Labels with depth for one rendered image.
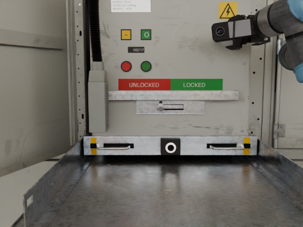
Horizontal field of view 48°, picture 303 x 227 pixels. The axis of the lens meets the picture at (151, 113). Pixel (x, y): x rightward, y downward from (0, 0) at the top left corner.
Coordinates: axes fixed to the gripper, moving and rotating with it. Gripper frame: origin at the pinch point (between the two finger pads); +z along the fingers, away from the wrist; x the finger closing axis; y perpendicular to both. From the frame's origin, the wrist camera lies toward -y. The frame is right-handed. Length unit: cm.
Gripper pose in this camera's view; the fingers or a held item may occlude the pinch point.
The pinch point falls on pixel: (219, 39)
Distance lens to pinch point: 105.6
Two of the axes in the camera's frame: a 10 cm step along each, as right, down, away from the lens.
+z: -3.1, 0.1, 9.5
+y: 9.5, -0.6, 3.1
